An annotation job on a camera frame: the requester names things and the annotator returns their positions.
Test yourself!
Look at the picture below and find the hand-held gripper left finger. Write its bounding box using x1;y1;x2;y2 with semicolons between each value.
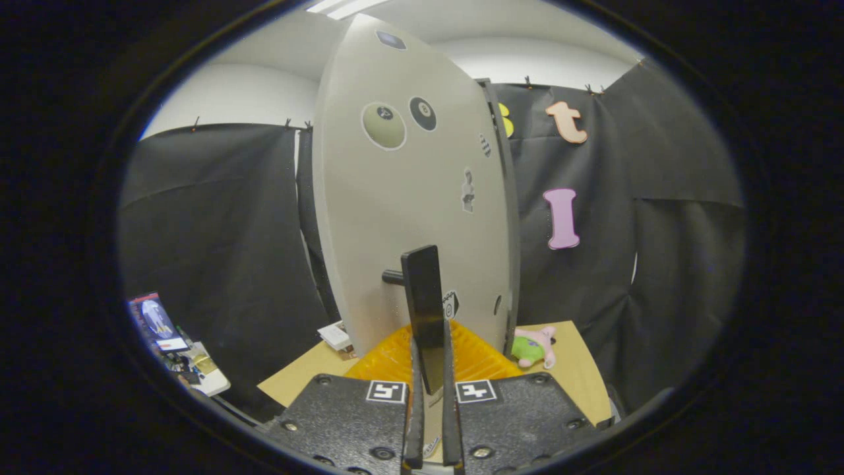
267;321;426;475

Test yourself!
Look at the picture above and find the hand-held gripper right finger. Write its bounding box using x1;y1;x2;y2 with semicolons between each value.
442;320;597;475

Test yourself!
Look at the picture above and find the black cabinet door handle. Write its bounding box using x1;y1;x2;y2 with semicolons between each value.
382;245;446;395

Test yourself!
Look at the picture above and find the grey shoe cabinet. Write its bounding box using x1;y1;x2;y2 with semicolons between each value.
476;78;522;357

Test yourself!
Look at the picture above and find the beige shoe cabinet door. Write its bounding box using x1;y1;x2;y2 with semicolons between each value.
312;13;514;360

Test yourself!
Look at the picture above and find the pink and green plush toy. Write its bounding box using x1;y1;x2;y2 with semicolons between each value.
511;325;558;370

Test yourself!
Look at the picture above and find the black backdrop cloth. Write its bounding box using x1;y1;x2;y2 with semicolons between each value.
119;59;747;423

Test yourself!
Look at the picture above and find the tablet screen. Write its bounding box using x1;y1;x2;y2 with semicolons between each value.
127;292;192;354

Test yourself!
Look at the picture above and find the ceiling light panel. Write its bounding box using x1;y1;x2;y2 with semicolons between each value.
307;0;390;20

